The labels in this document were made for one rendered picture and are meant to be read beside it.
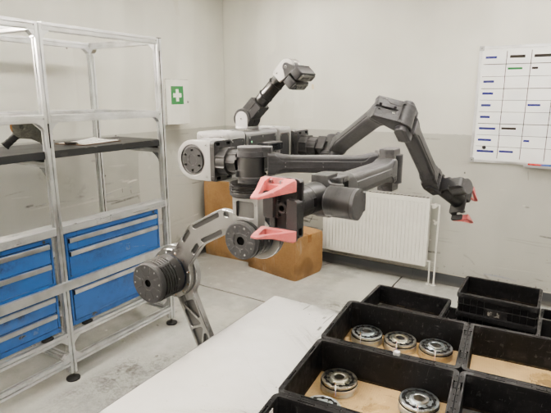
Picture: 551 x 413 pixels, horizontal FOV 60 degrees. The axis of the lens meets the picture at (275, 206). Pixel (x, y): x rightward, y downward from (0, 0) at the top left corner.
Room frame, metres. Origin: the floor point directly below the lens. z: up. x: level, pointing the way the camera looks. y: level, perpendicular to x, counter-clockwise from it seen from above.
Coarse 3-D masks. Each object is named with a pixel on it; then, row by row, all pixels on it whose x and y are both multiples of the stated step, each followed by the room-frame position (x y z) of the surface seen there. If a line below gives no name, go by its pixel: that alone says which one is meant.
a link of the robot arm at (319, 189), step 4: (304, 184) 0.85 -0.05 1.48; (308, 184) 0.85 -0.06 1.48; (312, 184) 0.86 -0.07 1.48; (316, 184) 0.86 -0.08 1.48; (320, 184) 0.87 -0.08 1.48; (312, 188) 0.84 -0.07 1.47; (316, 188) 0.85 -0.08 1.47; (320, 188) 0.86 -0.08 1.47; (324, 188) 0.87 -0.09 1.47; (316, 192) 0.84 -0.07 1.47; (320, 192) 0.85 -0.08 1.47; (324, 192) 0.86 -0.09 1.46; (316, 196) 0.83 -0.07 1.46; (320, 196) 0.84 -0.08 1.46; (316, 200) 0.83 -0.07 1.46; (320, 200) 0.84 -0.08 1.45; (316, 204) 0.83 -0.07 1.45; (320, 204) 0.84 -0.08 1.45; (316, 208) 0.84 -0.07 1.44; (320, 208) 0.85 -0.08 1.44; (312, 212) 0.84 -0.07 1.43
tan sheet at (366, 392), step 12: (312, 384) 1.21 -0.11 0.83; (360, 384) 1.21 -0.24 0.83; (372, 384) 1.21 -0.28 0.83; (360, 396) 1.16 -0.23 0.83; (372, 396) 1.16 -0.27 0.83; (384, 396) 1.16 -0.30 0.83; (396, 396) 1.16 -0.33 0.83; (348, 408) 1.11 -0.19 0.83; (360, 408) 1.11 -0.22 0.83; (372, 408) 1.11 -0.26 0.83; (384, 408) 1.11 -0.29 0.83; (396, 408) 1.11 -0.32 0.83; (444, 408) 1.11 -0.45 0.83
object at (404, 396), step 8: (408, 392) 1.14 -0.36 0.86; (416, 392) 1.13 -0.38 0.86; (424, 392) 1.14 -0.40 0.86; (400, 400) 1.10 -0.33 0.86; (408, 400) 1.10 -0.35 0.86; (432, 400) 1.10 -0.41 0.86; (408, 408) 1.07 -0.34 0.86; (416, 408) 1.06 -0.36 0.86; (424, 408) 1.06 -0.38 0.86; (432, 408) 1.06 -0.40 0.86
